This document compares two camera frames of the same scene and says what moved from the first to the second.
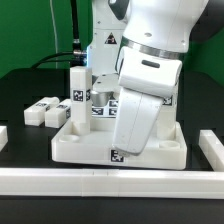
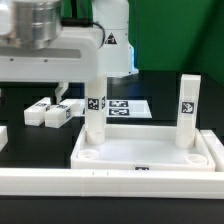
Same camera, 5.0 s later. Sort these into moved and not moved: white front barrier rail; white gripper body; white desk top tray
Moved: white desk top tray; white gripper body
Not moved: white front barrier rail
